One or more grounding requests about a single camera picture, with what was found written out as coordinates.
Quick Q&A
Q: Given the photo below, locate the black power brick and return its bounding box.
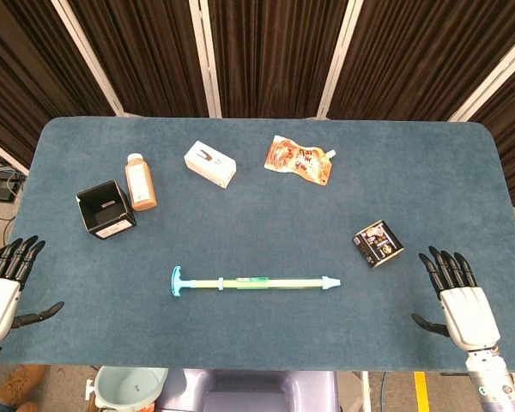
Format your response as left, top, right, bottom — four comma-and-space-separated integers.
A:
0, 176, 17, 203

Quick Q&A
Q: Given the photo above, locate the pale blue plastic basin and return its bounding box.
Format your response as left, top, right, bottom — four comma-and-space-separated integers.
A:
85, 366, 169, 412

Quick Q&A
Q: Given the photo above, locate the orange spout pouch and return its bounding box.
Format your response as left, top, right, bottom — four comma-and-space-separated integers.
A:
264, 135, 337, 186

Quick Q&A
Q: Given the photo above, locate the black open square box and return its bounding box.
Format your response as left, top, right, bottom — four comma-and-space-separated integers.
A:
75, 179, 137, 239

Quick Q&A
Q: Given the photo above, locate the long yellow-green tube tool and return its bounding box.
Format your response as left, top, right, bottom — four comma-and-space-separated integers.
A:
170, 265, 324, 298

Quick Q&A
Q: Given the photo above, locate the brown drink bottle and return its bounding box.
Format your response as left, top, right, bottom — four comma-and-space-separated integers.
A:
124, 153, 159, 213

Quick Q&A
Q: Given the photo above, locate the blue felt table mat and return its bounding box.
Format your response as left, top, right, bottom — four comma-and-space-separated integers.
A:
0, 116, 515, 373

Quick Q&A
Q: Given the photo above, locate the brown leather shoe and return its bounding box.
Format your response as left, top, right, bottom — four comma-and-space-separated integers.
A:
0, 364, 48, 407

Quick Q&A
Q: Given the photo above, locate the small black packet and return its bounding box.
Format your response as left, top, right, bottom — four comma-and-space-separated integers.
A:
353, 219, 405, 270

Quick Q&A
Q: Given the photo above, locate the purple robot torso base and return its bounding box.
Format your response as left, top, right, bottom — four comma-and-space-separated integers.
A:
154, 367, 340, 412

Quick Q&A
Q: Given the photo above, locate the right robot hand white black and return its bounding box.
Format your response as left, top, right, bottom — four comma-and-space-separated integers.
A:
411, 245, 502, 354

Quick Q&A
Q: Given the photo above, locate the grey floor cable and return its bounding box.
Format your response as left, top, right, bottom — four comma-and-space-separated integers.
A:
0, 199, 17, 250

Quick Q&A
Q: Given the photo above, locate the white rectangular carton box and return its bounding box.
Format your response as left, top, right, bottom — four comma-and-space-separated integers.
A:
183, 140, 238, 190

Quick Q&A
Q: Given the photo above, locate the white table leg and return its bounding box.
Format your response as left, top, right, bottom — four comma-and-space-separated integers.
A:
360, 371, 373, 412

